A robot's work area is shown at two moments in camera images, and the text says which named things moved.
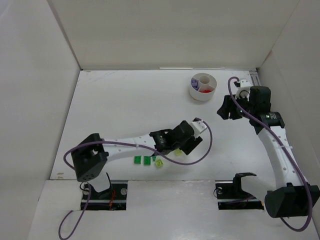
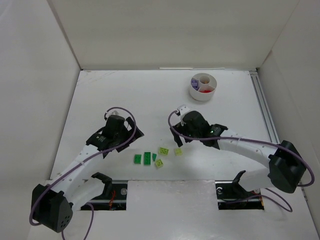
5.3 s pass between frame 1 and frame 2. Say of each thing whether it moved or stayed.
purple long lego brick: stayed
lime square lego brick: stayed
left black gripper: moved
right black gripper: moved
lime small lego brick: stayed
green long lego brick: stayed
